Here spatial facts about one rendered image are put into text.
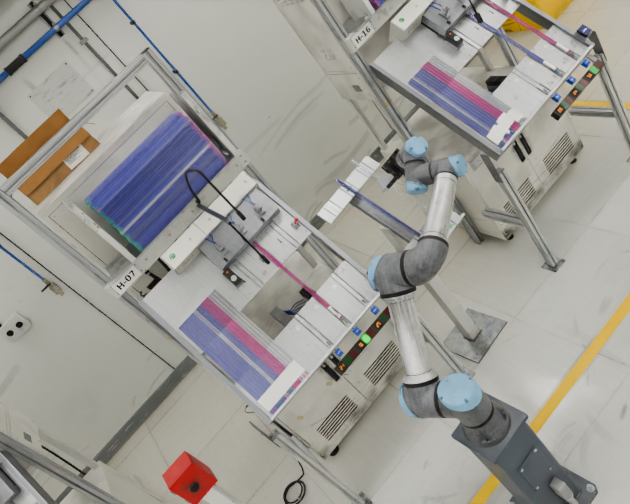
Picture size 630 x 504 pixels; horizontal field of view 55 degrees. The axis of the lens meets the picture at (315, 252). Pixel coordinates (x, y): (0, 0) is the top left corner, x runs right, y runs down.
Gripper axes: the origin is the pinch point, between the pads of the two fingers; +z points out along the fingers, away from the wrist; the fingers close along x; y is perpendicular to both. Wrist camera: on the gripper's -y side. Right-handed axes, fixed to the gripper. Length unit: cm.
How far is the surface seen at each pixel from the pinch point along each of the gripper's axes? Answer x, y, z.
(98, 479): 175, 17, 94
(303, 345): 73, -14, 14
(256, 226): 47, 31, 14
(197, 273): 76, 38, 23
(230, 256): 63, 31, 15
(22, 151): 83, 126, 29
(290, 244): 43.6, 16.0, 17.2
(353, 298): 46, -17, 11
